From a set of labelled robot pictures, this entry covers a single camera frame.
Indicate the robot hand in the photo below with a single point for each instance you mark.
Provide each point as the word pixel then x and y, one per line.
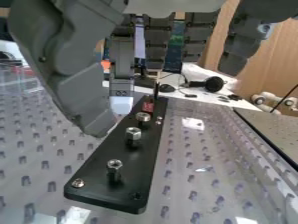
pixel 67 50

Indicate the large steel nut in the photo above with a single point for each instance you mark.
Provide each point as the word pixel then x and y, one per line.
pixel 143 116

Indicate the medium steel nut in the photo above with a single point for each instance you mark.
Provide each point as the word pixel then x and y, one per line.
pixel 134 133

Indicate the small steel nut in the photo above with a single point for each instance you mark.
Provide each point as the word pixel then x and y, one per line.
pixel 115 165

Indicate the thin stick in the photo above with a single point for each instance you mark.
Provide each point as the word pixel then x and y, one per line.
pixel 156 90

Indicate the black mouse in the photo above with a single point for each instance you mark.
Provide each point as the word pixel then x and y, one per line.
pixel 167 88

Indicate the white desk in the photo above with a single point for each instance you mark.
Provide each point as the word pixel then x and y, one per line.
pixel 200 100

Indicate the black headphones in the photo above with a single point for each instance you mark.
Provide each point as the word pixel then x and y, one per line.
pixel 214 84

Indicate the black plate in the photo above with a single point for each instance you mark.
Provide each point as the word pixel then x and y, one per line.
pixel 111 190

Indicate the small white jointed device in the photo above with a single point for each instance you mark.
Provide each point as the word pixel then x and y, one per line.
pixel 273 100

